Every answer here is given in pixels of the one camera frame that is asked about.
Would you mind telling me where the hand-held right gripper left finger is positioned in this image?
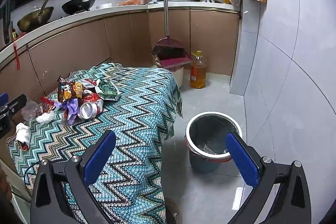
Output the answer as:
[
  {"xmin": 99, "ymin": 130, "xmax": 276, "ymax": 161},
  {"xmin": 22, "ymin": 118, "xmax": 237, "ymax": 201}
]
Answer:
[{"xmin": 30, "ymin": 130, "xmax": 117, "ymax": 224}]

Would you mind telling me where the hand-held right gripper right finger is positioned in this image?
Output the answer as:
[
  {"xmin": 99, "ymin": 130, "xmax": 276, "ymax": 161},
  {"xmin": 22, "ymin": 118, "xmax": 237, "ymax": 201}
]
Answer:
[{"xmin": 225, "ymin": 131, "xmax": 311, "ymax": 224}]

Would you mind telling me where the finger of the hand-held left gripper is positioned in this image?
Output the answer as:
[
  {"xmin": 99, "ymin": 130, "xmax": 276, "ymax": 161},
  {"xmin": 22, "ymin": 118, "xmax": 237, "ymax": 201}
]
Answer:
[{"xmin": 0, "ymin": 92, "xmax": 27, "ymax": 116}]

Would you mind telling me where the clear plastic bag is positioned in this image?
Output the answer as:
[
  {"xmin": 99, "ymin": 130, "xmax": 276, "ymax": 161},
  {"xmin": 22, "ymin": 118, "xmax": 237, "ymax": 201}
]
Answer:
[{"xmin": 21, "ymin": 98, "xmax": 42, "ymax": 122}]

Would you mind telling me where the grey trash bin white rim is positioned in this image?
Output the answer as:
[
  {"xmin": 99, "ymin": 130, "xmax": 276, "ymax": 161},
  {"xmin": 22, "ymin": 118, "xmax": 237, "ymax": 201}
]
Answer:
[{"xmin": 185, "ymin": 112, "xmax": 243, "ymax": 173}]

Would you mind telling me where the purple wrapper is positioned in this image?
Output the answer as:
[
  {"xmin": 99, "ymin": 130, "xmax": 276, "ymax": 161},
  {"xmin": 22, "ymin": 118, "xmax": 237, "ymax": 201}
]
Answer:
[{"xmin": 60, "ymin": 98, "xmax": 80, "ymax": 125}]

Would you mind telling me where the green snack wrapper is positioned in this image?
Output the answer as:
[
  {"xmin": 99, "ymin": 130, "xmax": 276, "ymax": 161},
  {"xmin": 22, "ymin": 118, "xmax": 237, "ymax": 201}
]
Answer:
[{"xmin": 95, "ymin": 79, "xmax": 121, "ymax": 102}]

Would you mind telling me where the white tissue with red stain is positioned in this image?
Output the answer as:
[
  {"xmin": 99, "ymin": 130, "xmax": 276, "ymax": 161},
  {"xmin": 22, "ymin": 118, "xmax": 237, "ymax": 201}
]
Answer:
[{"xmin": 16, "ymin": 122, "xmax": 31, "ymax": 151}]

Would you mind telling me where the zigzag knitted blanket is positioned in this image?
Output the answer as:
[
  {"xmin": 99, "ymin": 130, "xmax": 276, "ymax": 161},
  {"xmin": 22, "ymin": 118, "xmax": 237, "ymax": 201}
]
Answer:
[{"xmin": 7, "ymin": 63, "xmax": 183, "ymax": 224}]

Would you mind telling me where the crushed metal can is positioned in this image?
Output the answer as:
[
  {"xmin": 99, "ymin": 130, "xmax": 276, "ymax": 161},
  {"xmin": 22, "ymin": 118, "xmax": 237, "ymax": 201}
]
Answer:
[{"xmin": 79, "ymin": 99, "xmax": 105, "ymax": 120}]

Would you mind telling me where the brown snack wrapper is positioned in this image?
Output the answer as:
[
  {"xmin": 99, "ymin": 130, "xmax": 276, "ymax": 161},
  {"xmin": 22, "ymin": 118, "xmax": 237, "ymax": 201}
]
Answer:
[{"xmin": 57, "ymin": 76, "xmax": 84, "ymax": 104}]

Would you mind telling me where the red and white wrapper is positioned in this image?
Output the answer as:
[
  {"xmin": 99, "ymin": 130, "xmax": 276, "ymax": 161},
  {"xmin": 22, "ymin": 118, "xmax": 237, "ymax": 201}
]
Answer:
[{"xmin": 81, "ymin": 79, "xmax": 101, "ymax": 102}]

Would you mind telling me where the kitchen knife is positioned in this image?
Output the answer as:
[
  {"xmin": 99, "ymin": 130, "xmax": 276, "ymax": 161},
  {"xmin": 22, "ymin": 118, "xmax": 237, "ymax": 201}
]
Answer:
[{"xmin": 3, "ymin": 18, "xmax": 13, "ymax": 43}]

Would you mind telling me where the cooking oil bottle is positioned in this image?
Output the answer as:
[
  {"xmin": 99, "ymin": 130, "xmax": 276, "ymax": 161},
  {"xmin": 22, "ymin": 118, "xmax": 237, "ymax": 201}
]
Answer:
[{"xmin": 190, "ymin": 50, "xmax": 208, "ymax": 89}]

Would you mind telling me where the cream plastic bucket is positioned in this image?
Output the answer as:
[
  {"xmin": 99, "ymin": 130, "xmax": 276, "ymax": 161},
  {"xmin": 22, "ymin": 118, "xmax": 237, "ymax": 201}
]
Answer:
[{"xmin": 155, "ymin": 65, "xmax": 184, "ymax": 88}]

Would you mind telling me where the maroon dustpan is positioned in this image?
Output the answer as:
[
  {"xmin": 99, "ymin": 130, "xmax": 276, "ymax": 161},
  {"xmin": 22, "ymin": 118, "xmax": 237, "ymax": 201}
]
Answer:
[{"xmin": 157, "ymin": 52, "xmax": 192, "ymax": 69}]

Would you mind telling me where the brown kitchen cabinet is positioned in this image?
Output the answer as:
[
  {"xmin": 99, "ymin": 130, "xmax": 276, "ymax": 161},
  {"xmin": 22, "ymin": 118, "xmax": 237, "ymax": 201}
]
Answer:
[{"xmin": 0, "ymin": 7, "xmax": 240, "ymax": 119}]

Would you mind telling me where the maroon broom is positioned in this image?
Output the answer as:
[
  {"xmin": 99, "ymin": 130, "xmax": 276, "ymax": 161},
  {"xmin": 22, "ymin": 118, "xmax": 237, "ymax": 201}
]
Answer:
[{"xmin": 152, "ymin": 0, "xmax": 185, "ymax": 60}]

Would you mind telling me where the black cable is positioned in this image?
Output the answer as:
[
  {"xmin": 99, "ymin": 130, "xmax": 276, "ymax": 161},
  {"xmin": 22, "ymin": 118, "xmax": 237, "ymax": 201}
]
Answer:
[{"xmin": 24, "ymin": 160, "xmax": 44, "ymax": 188}]

